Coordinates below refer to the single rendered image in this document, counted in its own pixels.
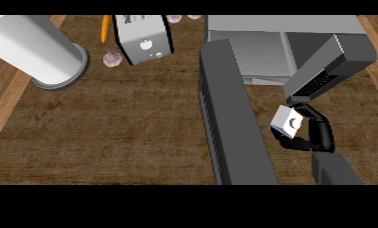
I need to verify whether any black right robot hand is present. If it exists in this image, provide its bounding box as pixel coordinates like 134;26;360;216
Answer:
269;103;337;154

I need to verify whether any white milk carton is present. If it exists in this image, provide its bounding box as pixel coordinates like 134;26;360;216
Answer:
269;104;306;139

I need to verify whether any dark grey microwave door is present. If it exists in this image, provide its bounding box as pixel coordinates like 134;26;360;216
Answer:
196;38;282;186

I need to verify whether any grey microwave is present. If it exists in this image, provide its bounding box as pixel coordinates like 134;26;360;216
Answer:
205;14;378;105

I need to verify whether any white carton with apple print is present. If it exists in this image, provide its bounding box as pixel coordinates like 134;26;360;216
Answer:
112;14;176;67

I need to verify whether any orange carrot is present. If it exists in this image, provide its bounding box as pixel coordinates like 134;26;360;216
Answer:
99;14;114;44

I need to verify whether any white cylinder with grey rim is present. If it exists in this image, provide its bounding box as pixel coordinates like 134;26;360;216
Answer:
0;14;91;92

